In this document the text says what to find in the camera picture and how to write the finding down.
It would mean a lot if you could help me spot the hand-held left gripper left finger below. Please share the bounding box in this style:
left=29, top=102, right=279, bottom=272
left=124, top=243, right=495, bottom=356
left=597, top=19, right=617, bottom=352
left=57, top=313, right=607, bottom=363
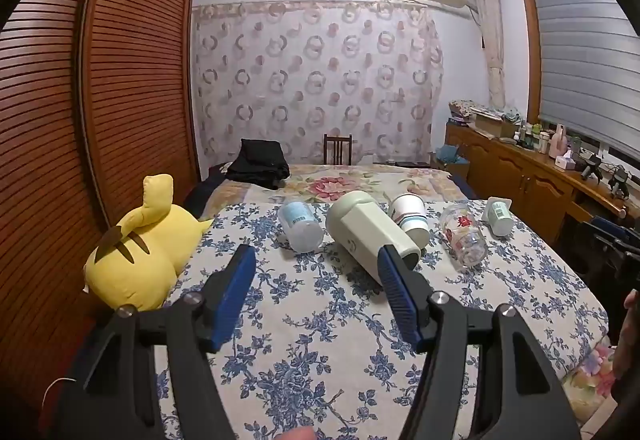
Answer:
left=47, top=244, right=258, bottom=440

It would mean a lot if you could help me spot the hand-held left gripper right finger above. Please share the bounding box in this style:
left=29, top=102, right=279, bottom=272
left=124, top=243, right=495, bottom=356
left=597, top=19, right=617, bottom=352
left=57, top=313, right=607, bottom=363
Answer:
left=377, top=244, right=583, bottom=440

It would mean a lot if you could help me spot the pale green thermos cup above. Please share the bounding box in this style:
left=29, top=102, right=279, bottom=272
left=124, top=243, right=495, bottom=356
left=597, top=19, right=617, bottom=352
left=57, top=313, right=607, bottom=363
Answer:
left=326, top=191, right=422, bottom=283

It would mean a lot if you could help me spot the white striped paper cup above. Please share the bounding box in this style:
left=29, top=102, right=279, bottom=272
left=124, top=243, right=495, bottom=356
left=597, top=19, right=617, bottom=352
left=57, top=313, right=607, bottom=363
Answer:
left=389, top=193, right=431, bottom=247

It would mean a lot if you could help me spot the clear glass cup red print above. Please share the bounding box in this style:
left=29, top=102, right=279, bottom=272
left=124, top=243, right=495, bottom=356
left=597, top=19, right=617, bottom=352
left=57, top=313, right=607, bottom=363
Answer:
left=440, top=201, right=488, bottom=269

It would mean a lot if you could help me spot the small white cup green label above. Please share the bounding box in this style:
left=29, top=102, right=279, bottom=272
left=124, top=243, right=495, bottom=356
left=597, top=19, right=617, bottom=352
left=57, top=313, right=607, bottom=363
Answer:
left=482, top=196, right=513, bottom=237

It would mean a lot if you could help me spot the black desk gadget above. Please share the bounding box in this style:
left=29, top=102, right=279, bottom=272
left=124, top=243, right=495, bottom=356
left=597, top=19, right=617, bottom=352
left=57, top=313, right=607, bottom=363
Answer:
left=607, top=165, right=632, bottom=199
left=580, top=155, right=602, bottom=182

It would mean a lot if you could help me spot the blue floral blanket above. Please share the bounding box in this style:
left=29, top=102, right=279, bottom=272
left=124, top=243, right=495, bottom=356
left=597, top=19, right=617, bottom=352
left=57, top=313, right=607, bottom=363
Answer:
left=155, top=200, right=611, bottom=440

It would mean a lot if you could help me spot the yellow plush toy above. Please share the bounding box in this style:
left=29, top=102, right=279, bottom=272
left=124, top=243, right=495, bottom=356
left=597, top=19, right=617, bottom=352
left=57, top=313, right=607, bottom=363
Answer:
left=82, top=174, right=213, bottom=312

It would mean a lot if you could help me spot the pink bottle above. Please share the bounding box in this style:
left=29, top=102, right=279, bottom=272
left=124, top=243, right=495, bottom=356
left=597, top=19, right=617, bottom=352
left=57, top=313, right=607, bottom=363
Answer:
left=548, top=123, right=568, bottom=159

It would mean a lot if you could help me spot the long wooden cabinet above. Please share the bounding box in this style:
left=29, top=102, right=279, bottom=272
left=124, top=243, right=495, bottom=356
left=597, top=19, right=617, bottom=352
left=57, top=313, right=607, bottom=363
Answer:
left=445, top=123, right=628, bottom=246

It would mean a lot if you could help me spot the black folded clothing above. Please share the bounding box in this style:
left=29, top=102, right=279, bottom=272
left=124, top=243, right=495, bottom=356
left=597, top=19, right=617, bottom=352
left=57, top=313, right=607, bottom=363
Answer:
left=225, top=139, right=291, bottom=191

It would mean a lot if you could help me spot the floral bedsheet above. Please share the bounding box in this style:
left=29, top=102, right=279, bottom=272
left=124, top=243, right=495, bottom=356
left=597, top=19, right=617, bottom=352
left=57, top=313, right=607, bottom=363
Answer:
left=200, top=163, right=618, bottom=423

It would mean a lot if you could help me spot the teal cloth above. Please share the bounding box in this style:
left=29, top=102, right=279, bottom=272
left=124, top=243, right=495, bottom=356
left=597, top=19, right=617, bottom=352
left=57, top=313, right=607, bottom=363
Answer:
left=435, top=144, right=471, bottom=166

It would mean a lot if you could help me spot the dark wooden chair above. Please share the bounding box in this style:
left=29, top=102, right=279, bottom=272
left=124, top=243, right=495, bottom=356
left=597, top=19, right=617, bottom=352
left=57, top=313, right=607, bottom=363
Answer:
left=323, top=133, right=353, bottom=166

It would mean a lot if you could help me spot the pile of patterned boxes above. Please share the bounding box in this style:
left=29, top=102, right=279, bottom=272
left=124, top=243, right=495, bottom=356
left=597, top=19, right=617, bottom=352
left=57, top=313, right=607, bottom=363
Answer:
left=448, top=99, right=522, bottom=139

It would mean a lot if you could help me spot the grey window blind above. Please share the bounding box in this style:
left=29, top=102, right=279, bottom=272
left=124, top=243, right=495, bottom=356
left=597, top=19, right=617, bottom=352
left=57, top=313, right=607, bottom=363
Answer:
left=530, top=0, right=640, bottom=146

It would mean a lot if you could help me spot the tied beige curtain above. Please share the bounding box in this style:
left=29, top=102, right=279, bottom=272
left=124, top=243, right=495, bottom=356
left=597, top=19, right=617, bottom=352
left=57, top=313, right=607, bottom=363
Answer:
left=470, top=0, right=507, bottom=108

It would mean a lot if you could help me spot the slatted wooden wardrobe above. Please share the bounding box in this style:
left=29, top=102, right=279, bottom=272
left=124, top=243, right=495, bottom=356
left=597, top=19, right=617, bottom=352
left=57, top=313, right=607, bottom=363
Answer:
left=0, top=0, right=201, bottom=421

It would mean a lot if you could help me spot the thin white cable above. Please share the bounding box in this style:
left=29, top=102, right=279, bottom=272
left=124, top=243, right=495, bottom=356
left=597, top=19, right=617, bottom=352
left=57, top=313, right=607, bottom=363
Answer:
left=42, top=377, right=76, bottom=410

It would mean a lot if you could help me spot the ring patterned curtain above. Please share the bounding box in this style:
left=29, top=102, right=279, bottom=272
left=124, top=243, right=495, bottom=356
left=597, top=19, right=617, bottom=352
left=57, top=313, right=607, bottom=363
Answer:
left=192, top=0, right=445, bottom=166

